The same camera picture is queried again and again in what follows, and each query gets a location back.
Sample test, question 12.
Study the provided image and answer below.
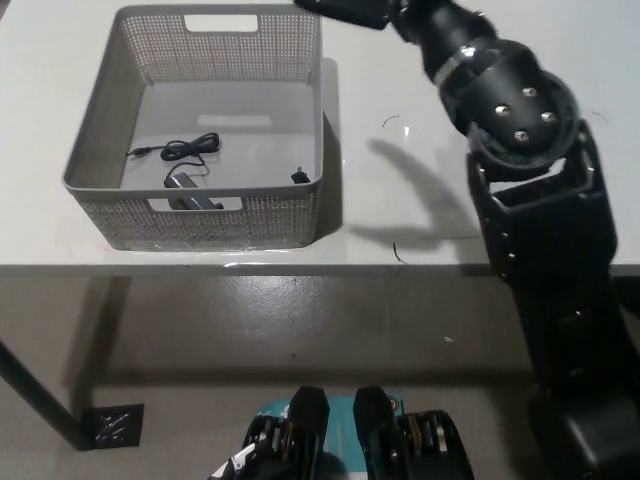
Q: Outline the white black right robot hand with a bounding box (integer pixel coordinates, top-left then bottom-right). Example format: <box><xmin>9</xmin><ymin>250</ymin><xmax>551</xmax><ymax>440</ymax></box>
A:
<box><xmin>293</xmin><ymin>0</ymin><xmax>406</xmax><ymax>31</ymax></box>

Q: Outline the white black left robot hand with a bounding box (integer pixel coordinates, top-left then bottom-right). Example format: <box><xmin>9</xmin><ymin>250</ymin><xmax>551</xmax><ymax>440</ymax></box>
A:
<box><xmin>207</xmin><ymin>442</ymin><xmax>261</xmax><ymax>480</ymax></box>

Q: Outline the black power adapter with cord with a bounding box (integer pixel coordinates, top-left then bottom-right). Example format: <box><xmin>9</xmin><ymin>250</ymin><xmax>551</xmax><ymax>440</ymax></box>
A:
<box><xmin>124</xmin><ymin>131</ymin><xmax>311</xmax><ymax>212</ymax></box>

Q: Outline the black teal robot body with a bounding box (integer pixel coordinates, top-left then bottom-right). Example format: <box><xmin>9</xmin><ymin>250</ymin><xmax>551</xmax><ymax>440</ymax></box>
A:
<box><xmin>239</xmin><ymin>384</ymin><xmax>474</xmax><ymax>480</ymax></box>

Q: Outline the dark metal table leg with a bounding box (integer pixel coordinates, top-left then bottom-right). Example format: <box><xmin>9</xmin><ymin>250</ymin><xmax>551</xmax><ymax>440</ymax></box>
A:
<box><xmin>0</xmin><ymin>339</ymin><xmax>99</xmax><ymax>453</ymax></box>

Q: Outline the grey perforated plastic basket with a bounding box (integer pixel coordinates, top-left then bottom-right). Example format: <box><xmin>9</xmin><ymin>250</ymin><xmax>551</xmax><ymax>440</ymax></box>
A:
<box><xmin>61</xmin><ymin>4</ymin><xmax>325</xmax><ymax>252</ymax></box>

